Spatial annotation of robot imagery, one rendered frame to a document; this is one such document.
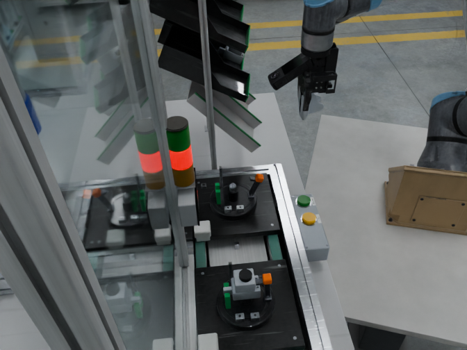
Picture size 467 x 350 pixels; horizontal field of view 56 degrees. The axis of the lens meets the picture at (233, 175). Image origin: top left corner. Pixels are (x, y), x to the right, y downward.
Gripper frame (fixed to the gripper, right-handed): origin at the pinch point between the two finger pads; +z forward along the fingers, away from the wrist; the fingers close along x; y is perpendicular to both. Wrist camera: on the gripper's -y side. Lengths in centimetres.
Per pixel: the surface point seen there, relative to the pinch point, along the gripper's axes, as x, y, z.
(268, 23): 330, 48, 123
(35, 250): -83, -34, -54
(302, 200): -6.8, 1.1, 26.1
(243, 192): -3.1, -16.2, 24.3
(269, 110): 56, 2, 37
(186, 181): -26.4, -31.0, -4.3
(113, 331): -81, -33, -43
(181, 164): -26.5, -31.7, -9.5
